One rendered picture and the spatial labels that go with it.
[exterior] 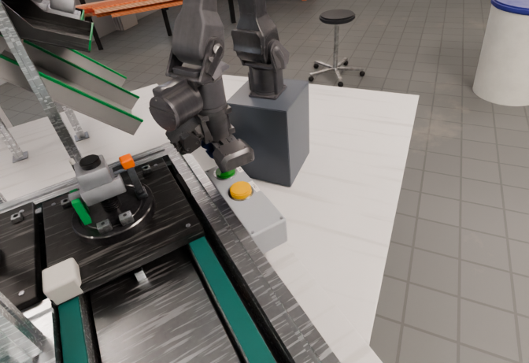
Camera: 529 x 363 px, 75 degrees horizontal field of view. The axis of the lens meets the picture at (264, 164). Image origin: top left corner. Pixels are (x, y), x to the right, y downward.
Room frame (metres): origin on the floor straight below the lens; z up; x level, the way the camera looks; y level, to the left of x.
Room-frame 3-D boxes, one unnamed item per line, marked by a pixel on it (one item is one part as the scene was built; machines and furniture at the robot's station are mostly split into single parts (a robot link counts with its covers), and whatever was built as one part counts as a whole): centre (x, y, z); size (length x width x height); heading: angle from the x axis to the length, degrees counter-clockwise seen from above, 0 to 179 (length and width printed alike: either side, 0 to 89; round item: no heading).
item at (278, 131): (0.68, -0.03, 0.96); 0.14 x 0.14 x 0.20; 62
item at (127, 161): (0.47, 0.23, 1.04); 0.04 x 0.02 x 0.08; 116
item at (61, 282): (0.32, 0.32, 0.97); 0.05 x 0.05 x 0.04; 26
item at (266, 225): (0.48, 0.05, 0.93); 0.21 x 0.07 x 0.06; 26
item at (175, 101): (0.51, 0.10, 1.18); 0.12 x 0.08 x 0.11; 142
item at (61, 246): (0.45, 0.27, 0.96); 0.24 x 0.24 x 0.02; 26
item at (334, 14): (2.95, -0.76, 0.27); 0.51 x 0.48 x 0.54; 160
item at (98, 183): (0.45, 0.28, 1.06); 0.08 x 0.04 x 0.07; 116
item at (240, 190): (0.48, 0.05, 0.96); 0.04 x 0.04 x 0.02
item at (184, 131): (0.51, 0.12, 1.08); 0.07 x 0.07 x 0.06; 29
